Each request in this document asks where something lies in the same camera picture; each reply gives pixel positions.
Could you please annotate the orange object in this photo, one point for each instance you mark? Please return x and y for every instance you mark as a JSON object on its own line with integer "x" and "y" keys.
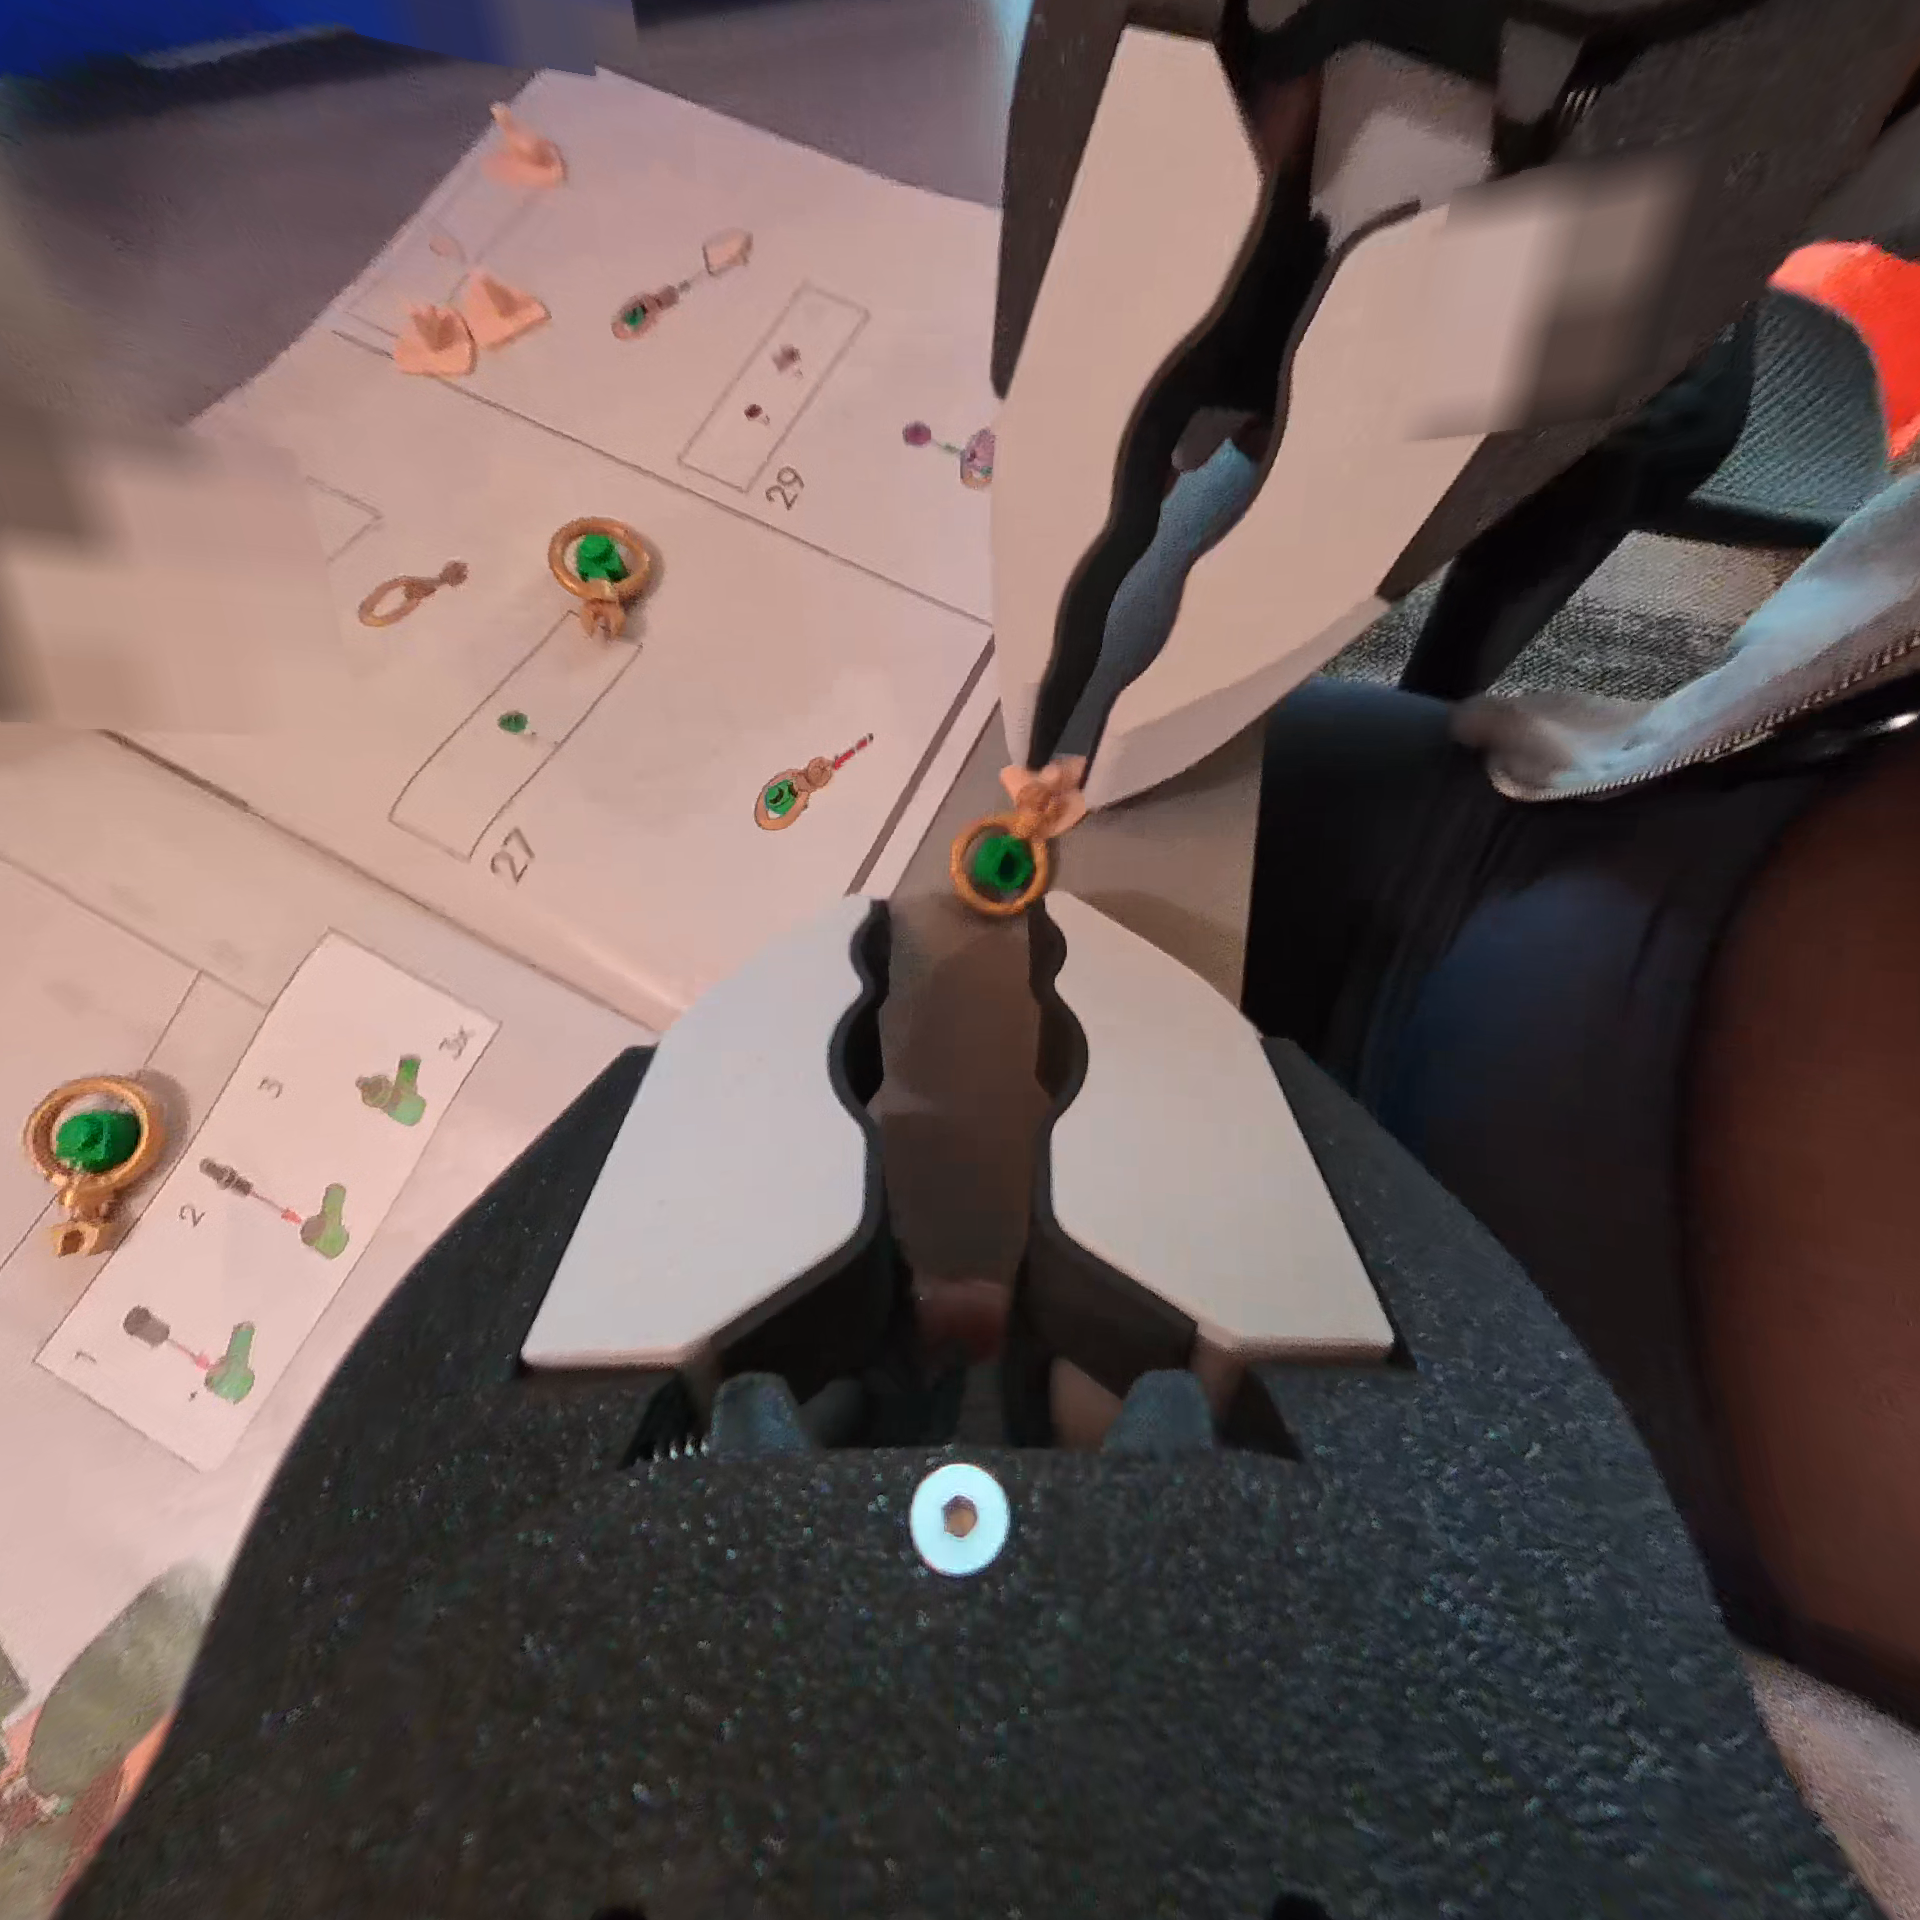
{"x": 1845, "y": 316}

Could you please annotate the person's legs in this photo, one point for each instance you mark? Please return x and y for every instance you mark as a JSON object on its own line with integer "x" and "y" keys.
{"x": 1500, "y": 973}

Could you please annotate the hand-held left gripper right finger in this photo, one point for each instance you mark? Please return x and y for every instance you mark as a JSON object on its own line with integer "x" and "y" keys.
{"x": 1214, "y": 1185}

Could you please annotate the instruction booklet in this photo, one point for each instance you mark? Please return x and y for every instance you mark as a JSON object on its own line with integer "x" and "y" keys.
{"x": 674, "y": 600}

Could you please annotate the black mesh office chair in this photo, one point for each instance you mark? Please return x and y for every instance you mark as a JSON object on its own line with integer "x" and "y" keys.
{"x": 1800, "y": 434}

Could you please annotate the pink petal piece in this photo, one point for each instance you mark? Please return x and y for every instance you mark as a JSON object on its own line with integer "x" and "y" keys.
{"x": 523, "y": 153}
{"x": 434, "y": 340}
{"x": 504, "y": 307}
{"x": 1050, "y": 786}

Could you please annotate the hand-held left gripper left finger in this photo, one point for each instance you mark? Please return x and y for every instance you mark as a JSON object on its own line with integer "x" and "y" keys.
{"x": 720, "y": 1185}

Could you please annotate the blue plastic bin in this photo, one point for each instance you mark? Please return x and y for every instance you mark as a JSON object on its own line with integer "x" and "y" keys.
{"x": 225, "y": 23}

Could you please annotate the black quilted chair armrest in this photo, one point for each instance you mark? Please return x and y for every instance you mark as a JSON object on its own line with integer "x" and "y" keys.
{"x": 1560, "y": 556}

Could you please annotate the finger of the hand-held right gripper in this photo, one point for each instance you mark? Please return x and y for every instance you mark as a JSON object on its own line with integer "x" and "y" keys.
{"x": 1305, "y": 600}
{"x": 1109, "y": 329}

